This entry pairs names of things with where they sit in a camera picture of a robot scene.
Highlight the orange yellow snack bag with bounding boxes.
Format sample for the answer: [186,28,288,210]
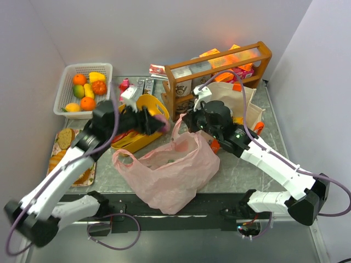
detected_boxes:
[233,117,244,125]

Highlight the floral canvas tote bag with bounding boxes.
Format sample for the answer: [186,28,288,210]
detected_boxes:
[189,81,265,154]

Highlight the pink plastic grocery bag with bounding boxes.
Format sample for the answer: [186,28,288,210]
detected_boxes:
[112,114,220,215]

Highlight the orange toy tangerine bottom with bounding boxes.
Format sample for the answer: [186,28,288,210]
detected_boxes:
[80,97,96,111]

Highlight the orange toy tangerine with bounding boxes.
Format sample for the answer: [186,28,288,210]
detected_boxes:
[80,97,96,111]
[72,74,87,85]

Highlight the purple toy onion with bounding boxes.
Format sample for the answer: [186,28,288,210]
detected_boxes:
[153,115,171,134]

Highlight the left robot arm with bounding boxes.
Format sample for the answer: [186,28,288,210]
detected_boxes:
[4,100,169,248]

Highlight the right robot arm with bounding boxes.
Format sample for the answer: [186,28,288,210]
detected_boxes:
[183,100,330,226]

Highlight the white cup on shelf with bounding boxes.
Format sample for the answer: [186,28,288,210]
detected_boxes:
[175,80,192,98]

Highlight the red toy lobster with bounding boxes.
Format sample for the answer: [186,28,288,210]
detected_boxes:
[111,130,139,144]

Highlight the yellow plastic tub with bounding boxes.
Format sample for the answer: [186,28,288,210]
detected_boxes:
[111,94,169,153]

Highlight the silver chocolate bar box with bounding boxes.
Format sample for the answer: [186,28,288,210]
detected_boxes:
[136,78,155,95]

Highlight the pink candy box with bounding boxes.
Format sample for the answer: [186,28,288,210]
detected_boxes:
[118,78,134,102]

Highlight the orange box on shelf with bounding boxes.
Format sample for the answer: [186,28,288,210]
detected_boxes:
[214,70,234,82]

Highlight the red silver foil packet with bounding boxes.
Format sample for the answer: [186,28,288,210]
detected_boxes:
[149,64,168,81]

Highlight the pink box on shelf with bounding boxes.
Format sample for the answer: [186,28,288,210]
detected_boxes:
[232,67,254,82]

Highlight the small orange toy pumpkin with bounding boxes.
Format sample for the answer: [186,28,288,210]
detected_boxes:
[92,81,107,95]

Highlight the wooden shelf rack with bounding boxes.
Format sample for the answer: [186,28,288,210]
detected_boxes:
[161,41,272,120]

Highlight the yellow toy banana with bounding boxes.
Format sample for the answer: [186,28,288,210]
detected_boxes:
[83,83,95,99]

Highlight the yellow toy pepper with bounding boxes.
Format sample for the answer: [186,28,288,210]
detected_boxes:
[89,72,106,83]

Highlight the white plastic fruit basket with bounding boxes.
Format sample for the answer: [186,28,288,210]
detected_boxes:
[53,63,112,119]

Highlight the toy mango green yellow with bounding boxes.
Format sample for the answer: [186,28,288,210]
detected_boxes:
[72,84,85,99]

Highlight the orange toy tangerine top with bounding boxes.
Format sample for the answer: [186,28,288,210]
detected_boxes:
[72,74,87,85]

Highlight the toy bread slice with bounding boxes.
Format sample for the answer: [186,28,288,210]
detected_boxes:
[57,128,75,150]

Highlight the floral serving tray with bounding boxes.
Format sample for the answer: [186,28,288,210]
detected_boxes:
[47,128,96,187]

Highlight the toy croissant bread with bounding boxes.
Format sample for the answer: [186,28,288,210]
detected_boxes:
[48,150,66,173]

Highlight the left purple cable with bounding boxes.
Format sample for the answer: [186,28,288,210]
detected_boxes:
[5,81,141,257]

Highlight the purple cable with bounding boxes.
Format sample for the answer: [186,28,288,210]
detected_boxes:
[5,81,141,257]
[197,70,351,239]

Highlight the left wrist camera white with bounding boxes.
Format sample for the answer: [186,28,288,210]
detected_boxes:
[120,85,138,112]

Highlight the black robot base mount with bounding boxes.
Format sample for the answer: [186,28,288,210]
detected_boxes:
[76,191,272,239]

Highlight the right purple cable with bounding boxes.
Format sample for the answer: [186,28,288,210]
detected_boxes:
[197,70,351,239]

